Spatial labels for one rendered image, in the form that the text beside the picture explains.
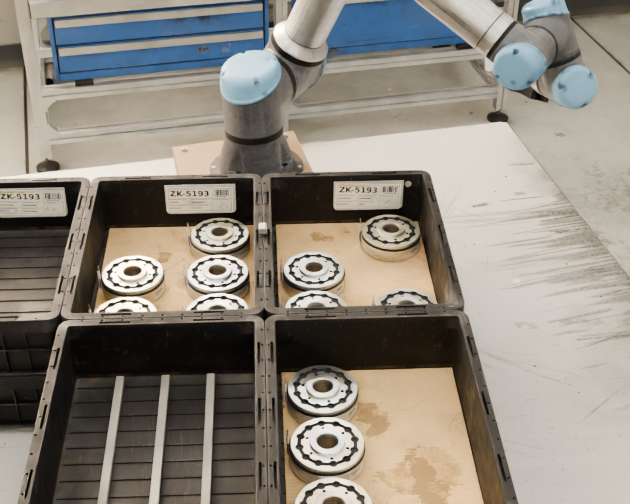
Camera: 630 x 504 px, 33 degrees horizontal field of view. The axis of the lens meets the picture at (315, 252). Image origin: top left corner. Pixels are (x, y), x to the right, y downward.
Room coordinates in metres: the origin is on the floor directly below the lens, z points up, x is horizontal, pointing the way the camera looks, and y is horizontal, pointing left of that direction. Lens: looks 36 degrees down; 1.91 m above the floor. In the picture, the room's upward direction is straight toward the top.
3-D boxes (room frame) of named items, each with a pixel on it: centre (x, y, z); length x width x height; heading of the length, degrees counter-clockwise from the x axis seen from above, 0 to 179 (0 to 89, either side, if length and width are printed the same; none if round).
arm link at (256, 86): (1.86, 0.12, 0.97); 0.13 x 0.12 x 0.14; 151
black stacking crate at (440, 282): (1.42, -0.07, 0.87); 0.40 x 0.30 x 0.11; 3
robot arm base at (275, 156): (1.85, 0.12, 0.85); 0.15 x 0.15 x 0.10
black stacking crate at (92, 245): (1.41, 0.23, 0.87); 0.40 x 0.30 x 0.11; 3
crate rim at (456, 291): (1.42, -0.07, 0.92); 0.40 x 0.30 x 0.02; 3
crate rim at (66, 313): (1.41, 0.23, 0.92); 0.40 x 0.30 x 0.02; 3
